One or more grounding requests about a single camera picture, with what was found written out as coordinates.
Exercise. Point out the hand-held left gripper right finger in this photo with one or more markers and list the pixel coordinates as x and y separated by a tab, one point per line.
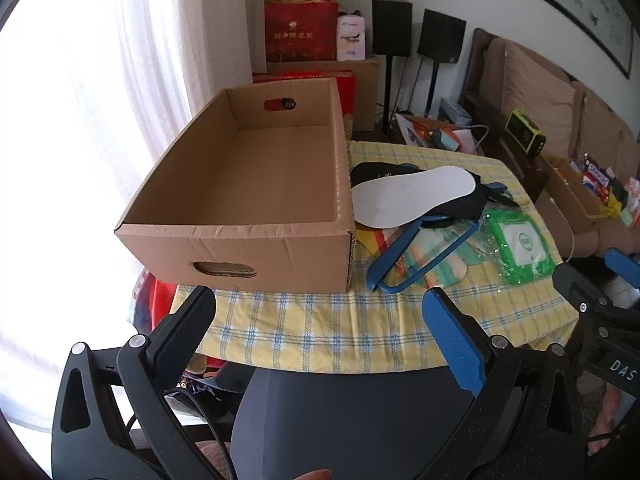
455	345

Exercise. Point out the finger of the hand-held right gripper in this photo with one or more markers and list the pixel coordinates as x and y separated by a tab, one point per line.
625	265
580	285

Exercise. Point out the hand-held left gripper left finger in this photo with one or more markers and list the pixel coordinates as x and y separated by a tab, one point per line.
185	330

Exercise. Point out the green wet wipes packet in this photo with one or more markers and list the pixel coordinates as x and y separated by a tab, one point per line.
525	247

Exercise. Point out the colourful paper fan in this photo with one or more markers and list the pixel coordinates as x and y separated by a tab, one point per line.
445	267

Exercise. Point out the white insole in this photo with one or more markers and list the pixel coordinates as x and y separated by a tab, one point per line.
400	197

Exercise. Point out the black insole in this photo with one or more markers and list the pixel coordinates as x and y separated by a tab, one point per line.
370	172

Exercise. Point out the person's foot in sandal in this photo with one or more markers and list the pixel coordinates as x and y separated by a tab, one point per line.
605	425

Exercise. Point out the cardboard box of snacks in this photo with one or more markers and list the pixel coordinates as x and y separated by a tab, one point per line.
570	190

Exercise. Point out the yellow checked tablecloth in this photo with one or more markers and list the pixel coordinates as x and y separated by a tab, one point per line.
325	325

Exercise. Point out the green black radio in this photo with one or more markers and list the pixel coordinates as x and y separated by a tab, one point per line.
522	130

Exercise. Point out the orange teal small box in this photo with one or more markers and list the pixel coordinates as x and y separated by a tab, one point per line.
445	140

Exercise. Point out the brown sofa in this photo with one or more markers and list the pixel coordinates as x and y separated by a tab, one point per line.
540	85

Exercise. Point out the white power adapter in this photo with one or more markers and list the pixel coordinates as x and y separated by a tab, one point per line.
455	110

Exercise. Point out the printed papers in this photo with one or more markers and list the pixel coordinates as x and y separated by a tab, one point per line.
412	132

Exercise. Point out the black speaker stand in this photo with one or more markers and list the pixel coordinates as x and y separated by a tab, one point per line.
434	85
390	90

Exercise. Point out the red gift box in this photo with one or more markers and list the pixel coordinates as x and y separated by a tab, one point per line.
346	95

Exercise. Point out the white curtain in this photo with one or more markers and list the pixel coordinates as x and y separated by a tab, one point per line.
100	60

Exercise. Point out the black speaker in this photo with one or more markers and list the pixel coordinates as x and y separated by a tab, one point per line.
441	35
391	25

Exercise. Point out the red gift bag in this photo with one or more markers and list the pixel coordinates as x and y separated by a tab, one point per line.
300	35

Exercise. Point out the framed wall painting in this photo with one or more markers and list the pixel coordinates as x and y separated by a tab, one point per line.
575	0

